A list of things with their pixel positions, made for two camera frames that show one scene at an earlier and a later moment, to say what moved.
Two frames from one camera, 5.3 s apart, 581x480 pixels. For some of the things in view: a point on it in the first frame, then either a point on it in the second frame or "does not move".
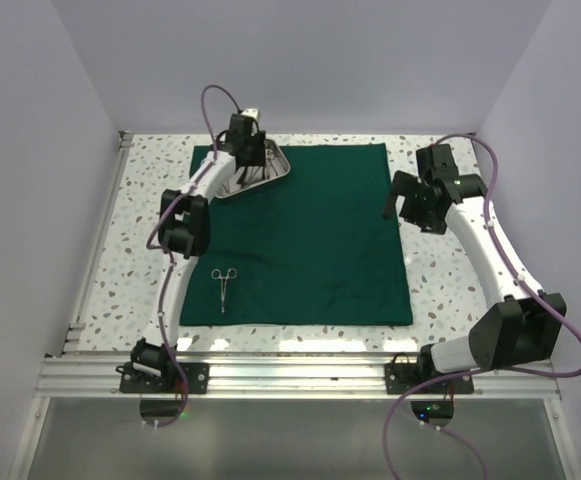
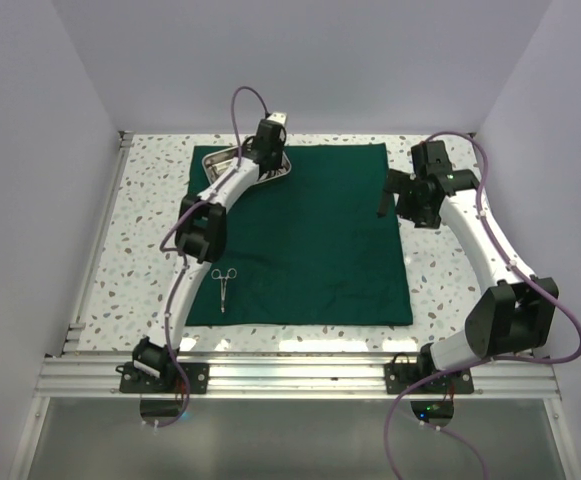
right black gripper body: [415, 211] does not move
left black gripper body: [255, 147] → [276, 154]
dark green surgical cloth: [310, 249] does not move
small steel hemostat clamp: [216, 274] does not move
